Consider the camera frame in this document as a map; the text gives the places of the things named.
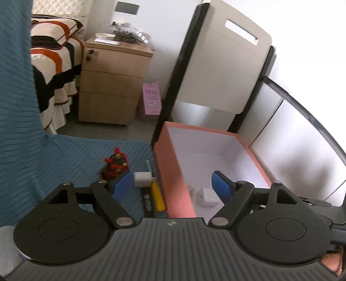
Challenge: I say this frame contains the beige quilted headboard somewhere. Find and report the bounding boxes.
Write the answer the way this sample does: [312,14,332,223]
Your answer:
[32,0,94,41]

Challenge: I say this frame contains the white charger plug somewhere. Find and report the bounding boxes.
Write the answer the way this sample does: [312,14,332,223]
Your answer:
[134,172,157,188]
[197,188,218,207]

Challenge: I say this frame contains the black printed bar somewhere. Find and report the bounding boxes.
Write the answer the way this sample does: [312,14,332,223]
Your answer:
[141,187,155,217]

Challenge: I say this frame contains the black curved metal bar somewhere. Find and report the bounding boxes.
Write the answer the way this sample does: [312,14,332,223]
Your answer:
[263,76,346,175]

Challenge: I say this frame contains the grey wall panel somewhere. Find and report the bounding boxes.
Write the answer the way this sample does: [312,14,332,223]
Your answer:
[115,1,139,15]

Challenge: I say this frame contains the wooden drawer cabinet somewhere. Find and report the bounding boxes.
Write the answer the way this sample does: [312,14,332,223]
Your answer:
[78,34,154,126]

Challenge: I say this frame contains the blue quilted blanket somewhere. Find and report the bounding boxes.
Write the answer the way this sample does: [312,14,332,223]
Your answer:
[0,0,168,227]

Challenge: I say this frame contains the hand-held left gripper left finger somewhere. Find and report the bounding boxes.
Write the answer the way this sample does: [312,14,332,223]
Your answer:
[40,171,136,230]

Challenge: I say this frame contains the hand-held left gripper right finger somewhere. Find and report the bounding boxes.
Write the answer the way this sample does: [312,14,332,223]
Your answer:
[211,171,306,227]

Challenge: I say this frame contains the striped pillow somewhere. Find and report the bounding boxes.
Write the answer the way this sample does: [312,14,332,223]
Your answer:
[30,18,84,50]

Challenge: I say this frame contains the white remote control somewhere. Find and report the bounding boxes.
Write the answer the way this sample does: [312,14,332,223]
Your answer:
[94,38,120,46]

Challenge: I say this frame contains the striped bed cover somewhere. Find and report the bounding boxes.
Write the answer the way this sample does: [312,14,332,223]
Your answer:
[30,38,85,134]

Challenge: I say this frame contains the black cables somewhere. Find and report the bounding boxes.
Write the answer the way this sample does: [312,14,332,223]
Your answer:
[116,32,139,43]

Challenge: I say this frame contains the pink storage box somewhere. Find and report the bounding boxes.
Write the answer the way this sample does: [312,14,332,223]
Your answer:
[154,121,272,225]

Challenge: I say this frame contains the yellow handled screwdriver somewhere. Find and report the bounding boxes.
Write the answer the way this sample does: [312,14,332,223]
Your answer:
[146,160,166,212]

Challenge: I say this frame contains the red black toy figure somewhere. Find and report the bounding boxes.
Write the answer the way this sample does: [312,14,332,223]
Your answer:
[99,147,130,184]

